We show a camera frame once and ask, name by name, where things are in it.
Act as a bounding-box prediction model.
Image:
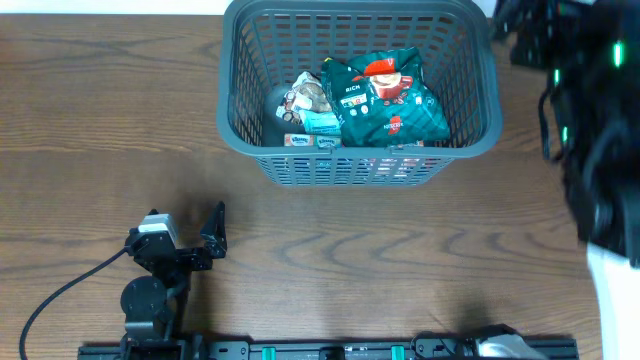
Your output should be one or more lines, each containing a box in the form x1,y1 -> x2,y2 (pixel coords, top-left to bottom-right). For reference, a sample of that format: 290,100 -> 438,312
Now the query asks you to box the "blue Kleenex tissue multipack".
283,132 -> 426,150

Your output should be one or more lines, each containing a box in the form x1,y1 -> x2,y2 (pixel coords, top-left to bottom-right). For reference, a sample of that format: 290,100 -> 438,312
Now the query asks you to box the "light teal small packet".
299,110 -> 341,136

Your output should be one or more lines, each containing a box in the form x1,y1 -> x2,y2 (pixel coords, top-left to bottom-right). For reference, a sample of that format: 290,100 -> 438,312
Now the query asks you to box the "beige snack pouch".
275,71 -> 331,125

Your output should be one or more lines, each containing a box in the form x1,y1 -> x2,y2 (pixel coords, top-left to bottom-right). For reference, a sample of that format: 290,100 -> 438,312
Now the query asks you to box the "green Nescafe coffee bag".
321,47 -> 450,148

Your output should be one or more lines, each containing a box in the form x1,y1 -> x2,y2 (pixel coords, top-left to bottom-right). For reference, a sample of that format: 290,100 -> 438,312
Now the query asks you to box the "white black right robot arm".
489,0 -> 639,359

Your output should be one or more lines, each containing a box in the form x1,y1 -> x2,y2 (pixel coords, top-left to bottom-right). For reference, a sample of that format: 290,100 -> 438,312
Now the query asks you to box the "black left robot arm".
120,202 -> 228,359

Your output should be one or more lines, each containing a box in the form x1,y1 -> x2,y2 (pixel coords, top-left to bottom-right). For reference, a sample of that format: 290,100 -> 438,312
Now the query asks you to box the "grey plastic laundry basket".
217,0 -> 503,186

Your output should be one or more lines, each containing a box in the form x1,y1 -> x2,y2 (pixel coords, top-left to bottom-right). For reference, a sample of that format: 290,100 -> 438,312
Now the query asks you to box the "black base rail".
77,335 -> 580,360

